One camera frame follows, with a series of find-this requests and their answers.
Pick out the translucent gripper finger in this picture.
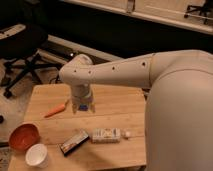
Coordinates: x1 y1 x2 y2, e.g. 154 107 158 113
88 103 96 113
72 104 79 114

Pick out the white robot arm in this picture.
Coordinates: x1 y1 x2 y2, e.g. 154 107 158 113
59 50 213 171

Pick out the orange carrot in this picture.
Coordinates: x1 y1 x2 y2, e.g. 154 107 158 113
44 100 69 118

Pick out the small white ball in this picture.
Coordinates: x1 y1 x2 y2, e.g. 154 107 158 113
123 131 131 139

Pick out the orange bowl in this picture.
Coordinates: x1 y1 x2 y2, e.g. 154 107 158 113
9 124 40 152

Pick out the white paper cup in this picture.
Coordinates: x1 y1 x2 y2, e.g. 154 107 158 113
25 144 48 168

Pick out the black office chair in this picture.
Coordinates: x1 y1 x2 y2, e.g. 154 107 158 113
0 0 62 98

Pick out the black stand top right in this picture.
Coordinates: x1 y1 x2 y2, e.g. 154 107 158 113
184 0 213 24

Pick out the black cable on floor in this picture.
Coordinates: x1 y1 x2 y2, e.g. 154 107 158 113
48 75 61 84

